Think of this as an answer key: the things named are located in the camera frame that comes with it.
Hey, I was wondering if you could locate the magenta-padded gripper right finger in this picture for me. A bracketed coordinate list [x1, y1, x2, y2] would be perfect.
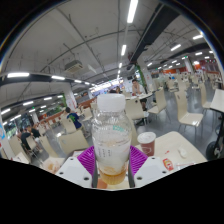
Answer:
[127, 145, 168, 188]

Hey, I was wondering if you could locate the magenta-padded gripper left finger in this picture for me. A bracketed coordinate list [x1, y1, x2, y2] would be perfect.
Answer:
[54, 145, 99, 189]

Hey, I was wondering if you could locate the clear bottle with amber drink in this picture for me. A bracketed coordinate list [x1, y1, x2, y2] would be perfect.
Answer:
[91, 93, 133, 186]

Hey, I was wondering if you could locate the small red sauce packet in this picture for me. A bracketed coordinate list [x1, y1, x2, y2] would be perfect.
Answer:
[162, 158, 175, 172]

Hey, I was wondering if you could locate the printed paper tray liner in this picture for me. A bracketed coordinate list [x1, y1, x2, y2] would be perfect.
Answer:
[41, 156, 66, 175]

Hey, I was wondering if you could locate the red paper cup white lid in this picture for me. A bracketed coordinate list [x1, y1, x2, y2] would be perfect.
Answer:
[137, 131, 157, 158]

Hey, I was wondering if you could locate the crumpled white tissue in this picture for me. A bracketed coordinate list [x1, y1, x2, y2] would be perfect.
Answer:
[177, 146, 188, 159]

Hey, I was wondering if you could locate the person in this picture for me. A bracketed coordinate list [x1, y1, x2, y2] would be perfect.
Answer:
[18, 129, 33, 154]
[131, 78, 148, 112]
[64, 106, 84, 131]
[31, 124, 43, 140]
[109, 85, 122, 95]

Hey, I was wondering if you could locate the group of beige chairs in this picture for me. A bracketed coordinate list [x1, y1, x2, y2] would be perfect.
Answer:
[8, 74, 224, 158]

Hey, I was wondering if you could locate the white neighbouring table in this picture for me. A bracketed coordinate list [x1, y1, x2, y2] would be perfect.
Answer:
[209, 88, 224, 114]

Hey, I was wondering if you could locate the ceiling air conditioner unit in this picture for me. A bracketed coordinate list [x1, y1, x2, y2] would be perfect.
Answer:
[63, 59, 84, 75]

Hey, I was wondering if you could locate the group of ceiling lights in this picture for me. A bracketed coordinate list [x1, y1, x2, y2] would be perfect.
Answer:
[0, 0, 214, 124]

